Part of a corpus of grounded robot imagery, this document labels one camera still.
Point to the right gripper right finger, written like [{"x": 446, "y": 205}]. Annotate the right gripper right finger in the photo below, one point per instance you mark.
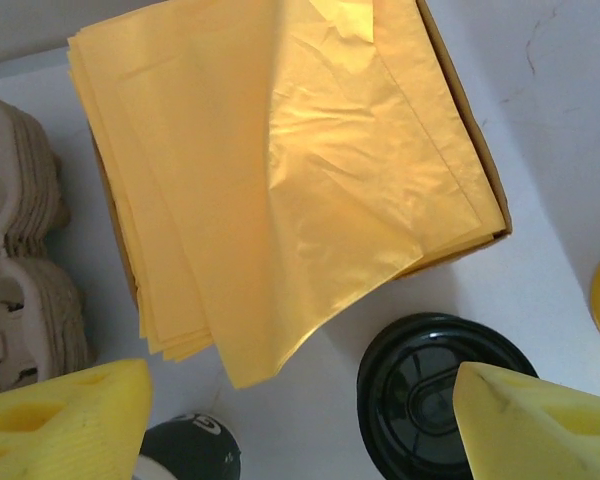
[{"x": 540, "y": 435}]

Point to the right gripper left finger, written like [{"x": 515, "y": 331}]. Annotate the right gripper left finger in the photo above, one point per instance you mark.
[{"x": 65, "y": 425}]

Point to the dark green white cup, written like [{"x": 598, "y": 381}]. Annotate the dark green white cup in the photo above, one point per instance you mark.
[{"x": 190, "y": 450}]

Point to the stack of black cup lids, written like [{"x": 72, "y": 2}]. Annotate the stack of black cup lids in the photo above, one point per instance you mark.
[{"x": 410, "y": 390}]

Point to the stack of pulp cup carriers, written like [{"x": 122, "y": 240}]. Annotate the stack of pulp cup carriers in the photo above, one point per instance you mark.
[{"x": 25, "y": 250}]

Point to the stack of yellow napkins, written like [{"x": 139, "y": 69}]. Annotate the stack of yellow napkins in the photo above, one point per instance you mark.
[{"x": 180, "y": 200}]

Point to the loose yellow paper napkin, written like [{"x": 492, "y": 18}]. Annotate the loose yellow paper napkin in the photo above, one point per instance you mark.
[{"x": 355, "y": 225}]

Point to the yellow napkin box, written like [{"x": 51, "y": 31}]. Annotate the yellow napkin box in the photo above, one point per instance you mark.
[{"x": 466, "y": 110}]

